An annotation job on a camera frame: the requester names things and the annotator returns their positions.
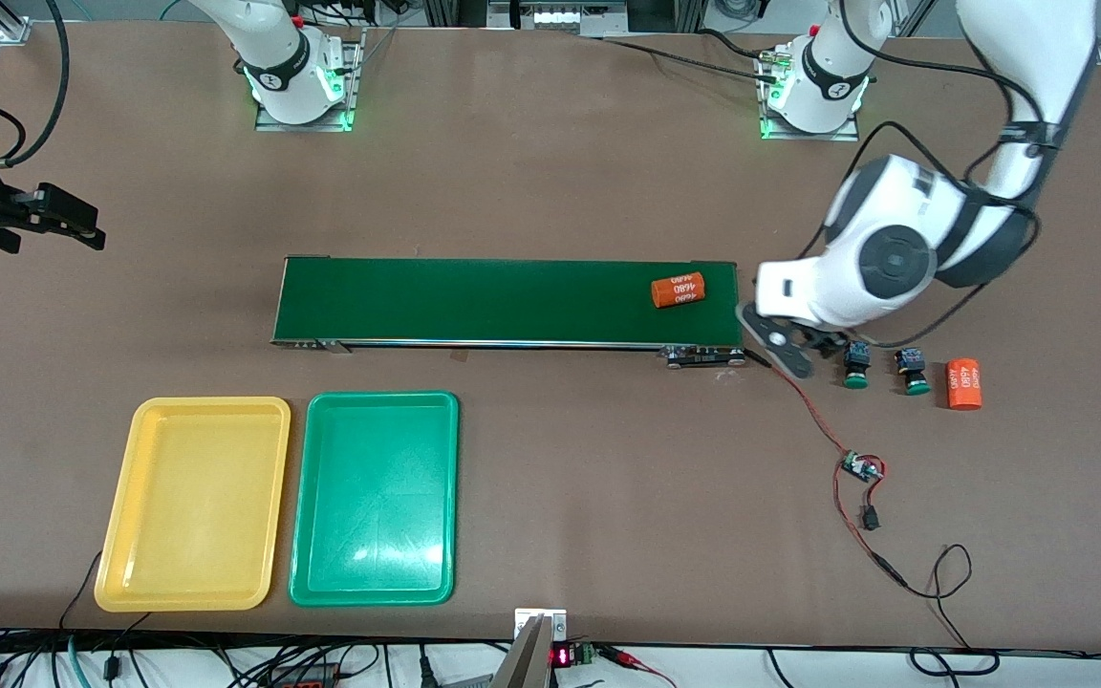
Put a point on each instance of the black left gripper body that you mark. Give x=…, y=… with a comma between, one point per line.
x=824, y=339

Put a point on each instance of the green mushroom push button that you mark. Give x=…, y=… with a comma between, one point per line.
x=914, y=371
x=857, y=368

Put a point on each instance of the orange printed cylinder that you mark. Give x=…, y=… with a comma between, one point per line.
x=963, y=383
x=680, y=290

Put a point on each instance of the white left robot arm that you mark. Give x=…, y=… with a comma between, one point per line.
x=1028, y=57

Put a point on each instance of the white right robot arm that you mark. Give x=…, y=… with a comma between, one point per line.
x=273, y=57

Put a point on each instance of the small green circuit board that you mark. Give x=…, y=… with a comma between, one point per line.
x=861, y=466

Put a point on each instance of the green conveyor belt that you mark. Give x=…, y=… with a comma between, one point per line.
x=589, y=330

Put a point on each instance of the yellow plastic tray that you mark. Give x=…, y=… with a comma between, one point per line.
x=187, y=545

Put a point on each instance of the red clip lead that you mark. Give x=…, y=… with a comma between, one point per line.
x=622, y=657

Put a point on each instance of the red digit display module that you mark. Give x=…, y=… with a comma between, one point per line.
x=562, y=656

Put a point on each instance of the grey metal control box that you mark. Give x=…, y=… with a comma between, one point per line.
x=560, y=19

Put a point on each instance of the green plastic tray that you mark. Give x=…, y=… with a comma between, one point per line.
x=374, y=535

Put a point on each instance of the red power strip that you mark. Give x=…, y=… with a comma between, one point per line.
x=307, y=680

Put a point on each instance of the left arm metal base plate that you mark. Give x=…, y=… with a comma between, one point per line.
x=804, y=137

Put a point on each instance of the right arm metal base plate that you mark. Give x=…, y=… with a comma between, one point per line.
x=302, y=126

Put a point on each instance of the black frame post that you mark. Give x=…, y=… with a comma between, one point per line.
x=450, y=11

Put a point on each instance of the grey metal camera stand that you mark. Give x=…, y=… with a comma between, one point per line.
x=524, y=659

